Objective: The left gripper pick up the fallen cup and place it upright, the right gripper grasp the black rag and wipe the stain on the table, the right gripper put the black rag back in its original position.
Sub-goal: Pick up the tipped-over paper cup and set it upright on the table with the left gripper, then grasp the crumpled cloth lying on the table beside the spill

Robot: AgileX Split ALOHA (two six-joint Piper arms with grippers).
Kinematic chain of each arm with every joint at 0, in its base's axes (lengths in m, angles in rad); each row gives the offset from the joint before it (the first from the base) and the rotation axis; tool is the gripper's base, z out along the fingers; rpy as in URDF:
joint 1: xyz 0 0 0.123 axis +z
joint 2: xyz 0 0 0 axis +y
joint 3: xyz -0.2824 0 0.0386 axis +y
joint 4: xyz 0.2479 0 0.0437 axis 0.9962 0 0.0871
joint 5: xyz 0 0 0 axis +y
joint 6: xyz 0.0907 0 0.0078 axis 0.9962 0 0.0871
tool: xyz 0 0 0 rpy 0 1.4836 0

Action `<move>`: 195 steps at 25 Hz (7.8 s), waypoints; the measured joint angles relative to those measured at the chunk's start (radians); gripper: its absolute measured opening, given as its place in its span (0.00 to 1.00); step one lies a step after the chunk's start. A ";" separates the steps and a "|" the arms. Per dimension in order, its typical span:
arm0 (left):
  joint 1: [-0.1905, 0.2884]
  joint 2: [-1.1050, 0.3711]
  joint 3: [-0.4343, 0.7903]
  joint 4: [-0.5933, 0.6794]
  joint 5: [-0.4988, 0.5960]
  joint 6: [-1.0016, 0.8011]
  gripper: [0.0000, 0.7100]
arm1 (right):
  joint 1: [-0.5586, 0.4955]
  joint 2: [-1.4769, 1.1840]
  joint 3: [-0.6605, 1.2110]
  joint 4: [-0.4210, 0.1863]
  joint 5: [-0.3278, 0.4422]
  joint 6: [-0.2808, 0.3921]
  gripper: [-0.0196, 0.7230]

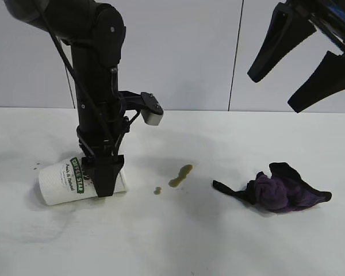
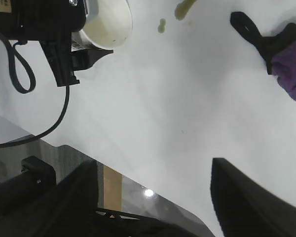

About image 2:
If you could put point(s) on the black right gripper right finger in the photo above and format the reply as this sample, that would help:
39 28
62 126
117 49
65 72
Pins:
249 205

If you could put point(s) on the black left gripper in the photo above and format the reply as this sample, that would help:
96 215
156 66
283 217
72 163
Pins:
39 17

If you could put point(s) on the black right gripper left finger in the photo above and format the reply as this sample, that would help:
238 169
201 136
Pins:
71 209

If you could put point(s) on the white paper coffee cup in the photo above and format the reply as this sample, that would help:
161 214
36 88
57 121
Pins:
108 24

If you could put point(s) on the purple and black cloth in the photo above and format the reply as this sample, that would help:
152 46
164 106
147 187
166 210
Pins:
286 61

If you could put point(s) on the black arm base block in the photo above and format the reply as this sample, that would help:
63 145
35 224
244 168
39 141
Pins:
22 180

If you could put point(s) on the brown board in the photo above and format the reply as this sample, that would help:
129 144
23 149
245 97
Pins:
113 187

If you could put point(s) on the large green liquid spill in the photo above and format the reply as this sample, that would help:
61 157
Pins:
181 11

